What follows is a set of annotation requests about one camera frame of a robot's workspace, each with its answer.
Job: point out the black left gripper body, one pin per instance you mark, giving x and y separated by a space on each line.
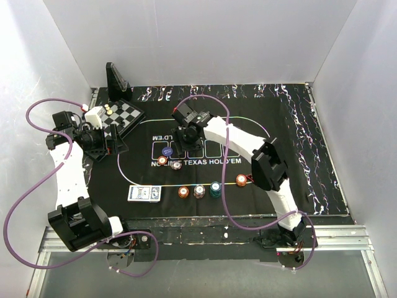
95 141

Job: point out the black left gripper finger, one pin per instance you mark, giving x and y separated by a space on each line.
113 131
120 146

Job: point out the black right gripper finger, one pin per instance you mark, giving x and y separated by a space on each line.
195 149
177 140

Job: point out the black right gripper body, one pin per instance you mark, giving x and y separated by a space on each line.
188 140

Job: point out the blue small blind button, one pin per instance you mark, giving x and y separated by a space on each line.
167 151

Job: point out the pink chips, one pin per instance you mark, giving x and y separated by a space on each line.
176 165

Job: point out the orange chips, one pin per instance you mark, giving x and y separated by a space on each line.
241 180
162 160

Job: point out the orange poker chip stack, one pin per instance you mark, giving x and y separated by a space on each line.
183 192

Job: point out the green poker chip stack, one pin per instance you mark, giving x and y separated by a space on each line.
215 189

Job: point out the red black all-in marker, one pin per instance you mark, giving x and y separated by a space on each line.
250 178

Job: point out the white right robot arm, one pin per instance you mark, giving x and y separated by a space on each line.
269 169

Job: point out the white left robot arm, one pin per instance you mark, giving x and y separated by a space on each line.
77 219

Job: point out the gold chess pieces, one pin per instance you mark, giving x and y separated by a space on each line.
109 111

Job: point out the black white chess board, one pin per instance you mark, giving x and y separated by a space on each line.
122 110

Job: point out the black triangular card stand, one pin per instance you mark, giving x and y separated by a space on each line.
118 88

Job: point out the black poker table mat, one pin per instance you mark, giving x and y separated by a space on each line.
152 180

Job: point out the blue playing card deck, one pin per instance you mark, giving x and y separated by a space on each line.
150 194

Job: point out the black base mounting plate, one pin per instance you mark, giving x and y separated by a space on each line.
211 238

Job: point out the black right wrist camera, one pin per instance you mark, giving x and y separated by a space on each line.
186 116

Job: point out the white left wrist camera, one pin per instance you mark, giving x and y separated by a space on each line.
93 116

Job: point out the aluminium rail frame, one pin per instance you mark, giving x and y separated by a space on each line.
221 261

